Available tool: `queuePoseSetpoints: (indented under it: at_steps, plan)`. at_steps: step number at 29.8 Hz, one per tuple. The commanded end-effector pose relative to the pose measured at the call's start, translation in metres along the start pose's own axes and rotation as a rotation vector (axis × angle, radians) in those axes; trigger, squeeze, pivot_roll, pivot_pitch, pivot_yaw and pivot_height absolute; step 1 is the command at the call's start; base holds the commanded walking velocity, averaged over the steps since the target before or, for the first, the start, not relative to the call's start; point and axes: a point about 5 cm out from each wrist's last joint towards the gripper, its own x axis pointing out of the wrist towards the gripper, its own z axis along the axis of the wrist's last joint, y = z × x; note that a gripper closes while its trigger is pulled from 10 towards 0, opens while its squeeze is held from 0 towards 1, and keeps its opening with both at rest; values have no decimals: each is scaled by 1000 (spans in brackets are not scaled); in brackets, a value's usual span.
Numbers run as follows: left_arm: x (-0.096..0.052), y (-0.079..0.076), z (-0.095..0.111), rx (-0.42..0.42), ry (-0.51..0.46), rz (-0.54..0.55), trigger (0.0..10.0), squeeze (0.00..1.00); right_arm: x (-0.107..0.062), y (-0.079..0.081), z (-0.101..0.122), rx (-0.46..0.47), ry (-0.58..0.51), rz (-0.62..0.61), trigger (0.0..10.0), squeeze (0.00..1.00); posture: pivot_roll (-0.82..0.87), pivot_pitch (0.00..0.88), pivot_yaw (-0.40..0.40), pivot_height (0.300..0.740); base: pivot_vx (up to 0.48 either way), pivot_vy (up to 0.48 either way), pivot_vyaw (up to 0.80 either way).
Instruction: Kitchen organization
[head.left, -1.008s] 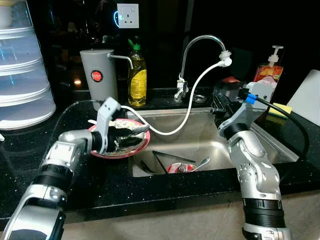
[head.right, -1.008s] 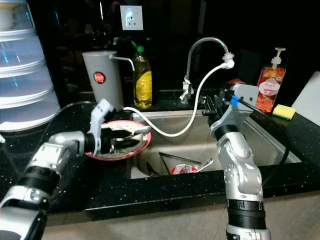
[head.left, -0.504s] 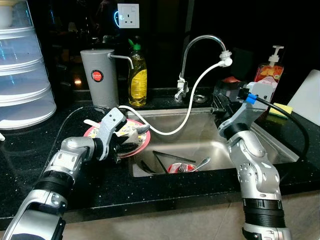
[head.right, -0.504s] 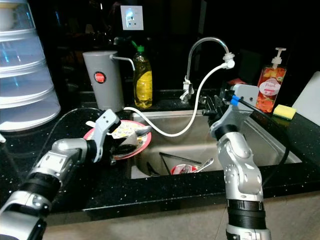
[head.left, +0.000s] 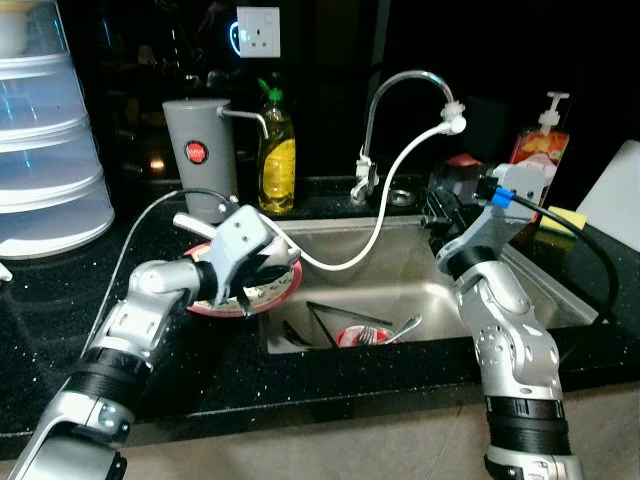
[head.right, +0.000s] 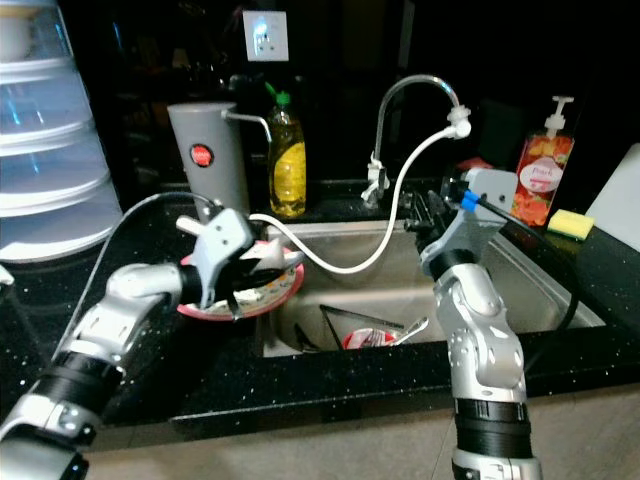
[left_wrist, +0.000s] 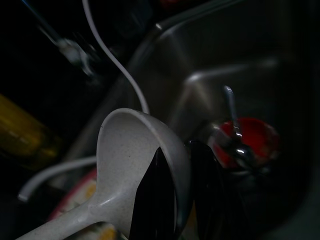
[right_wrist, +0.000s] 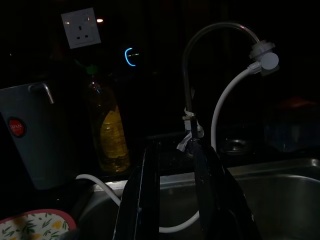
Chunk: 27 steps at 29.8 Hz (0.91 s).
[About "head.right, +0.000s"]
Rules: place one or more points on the yellow sponge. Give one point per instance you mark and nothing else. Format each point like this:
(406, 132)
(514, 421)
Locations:
(570, 225)

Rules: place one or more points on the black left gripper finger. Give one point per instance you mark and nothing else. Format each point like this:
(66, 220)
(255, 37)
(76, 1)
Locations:
(245, 265)
(235, 305)

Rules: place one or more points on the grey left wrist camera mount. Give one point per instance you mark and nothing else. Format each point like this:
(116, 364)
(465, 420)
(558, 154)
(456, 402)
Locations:
(222, 242)

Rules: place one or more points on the yellow dish soap bottle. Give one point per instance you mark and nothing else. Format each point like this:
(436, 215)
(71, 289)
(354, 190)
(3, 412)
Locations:
(287, 165)

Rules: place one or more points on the clear box with red soap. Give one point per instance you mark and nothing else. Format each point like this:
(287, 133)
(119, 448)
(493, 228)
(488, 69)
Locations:
(465, 165)

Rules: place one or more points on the small white object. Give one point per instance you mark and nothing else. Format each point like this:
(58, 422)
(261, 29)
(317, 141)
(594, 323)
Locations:
(4, 275)

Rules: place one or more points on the peach hand soap pump bottle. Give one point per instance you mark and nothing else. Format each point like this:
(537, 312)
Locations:
(545, 175)

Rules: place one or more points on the chrome sink faucet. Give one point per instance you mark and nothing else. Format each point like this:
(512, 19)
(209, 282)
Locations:
(388, 103)

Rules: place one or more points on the pink floral plate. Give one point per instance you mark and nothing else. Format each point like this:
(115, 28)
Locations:
(275, 285)

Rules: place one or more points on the metal spoon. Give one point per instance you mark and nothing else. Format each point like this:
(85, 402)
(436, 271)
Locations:
(410, 332)

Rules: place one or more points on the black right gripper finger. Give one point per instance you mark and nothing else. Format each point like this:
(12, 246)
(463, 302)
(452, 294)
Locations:
(415, 212)

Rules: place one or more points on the white tiered plastic food cover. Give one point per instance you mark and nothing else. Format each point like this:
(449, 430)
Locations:
(55, 185)

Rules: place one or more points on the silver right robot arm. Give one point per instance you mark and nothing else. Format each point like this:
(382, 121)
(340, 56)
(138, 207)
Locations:
(485, 345)

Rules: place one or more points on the white wall socket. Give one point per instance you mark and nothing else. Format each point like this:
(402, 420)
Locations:
(266, 36)

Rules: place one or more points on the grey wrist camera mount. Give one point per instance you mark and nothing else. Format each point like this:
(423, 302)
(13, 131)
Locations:
(222, 242)
(470, 210)

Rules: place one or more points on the black chopstick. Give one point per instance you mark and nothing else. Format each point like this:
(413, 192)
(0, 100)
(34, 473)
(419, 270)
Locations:
(332, 326)
(360, 316)

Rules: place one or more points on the red bowl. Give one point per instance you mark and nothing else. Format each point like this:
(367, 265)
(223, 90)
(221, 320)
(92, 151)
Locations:
(368, 340)

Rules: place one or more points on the white board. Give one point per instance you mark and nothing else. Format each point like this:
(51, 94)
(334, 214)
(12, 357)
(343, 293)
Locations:
(618, 195)

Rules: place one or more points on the grey water dispenser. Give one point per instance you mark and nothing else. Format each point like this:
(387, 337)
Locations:
(205, 185)

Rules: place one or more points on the stainless steel sink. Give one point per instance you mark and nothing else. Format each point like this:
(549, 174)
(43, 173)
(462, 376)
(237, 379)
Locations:
(370, 290)

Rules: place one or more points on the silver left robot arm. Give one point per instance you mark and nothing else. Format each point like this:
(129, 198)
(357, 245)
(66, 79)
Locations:
(105, 345)

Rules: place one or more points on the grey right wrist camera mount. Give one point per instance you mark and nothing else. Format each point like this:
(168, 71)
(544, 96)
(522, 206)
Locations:
(470, 210)

